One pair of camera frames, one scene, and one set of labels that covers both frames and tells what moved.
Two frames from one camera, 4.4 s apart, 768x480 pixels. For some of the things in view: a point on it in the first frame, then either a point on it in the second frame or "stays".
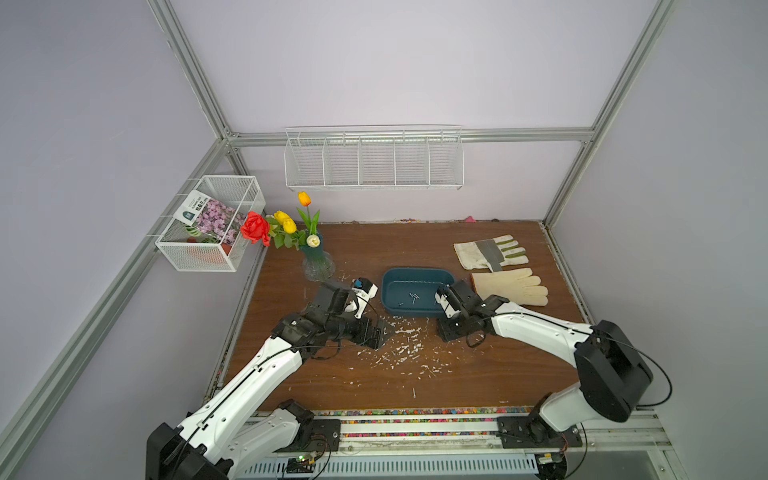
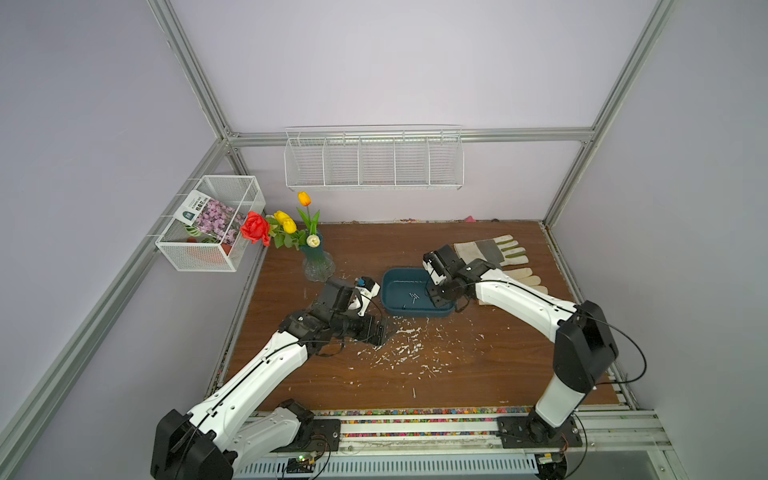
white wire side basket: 206,232 stays
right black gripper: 443,329 to 431,290
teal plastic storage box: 411,292 stays
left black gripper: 374,340 stays
